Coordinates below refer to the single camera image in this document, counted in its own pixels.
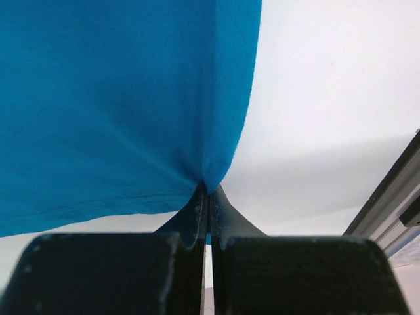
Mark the aluminium front rail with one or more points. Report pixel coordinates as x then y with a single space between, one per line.
390 217

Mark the blue t shirt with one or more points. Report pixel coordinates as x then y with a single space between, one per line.
119 107

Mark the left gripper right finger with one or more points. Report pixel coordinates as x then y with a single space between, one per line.
254 273

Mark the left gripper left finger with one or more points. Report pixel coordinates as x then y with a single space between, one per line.
115 273

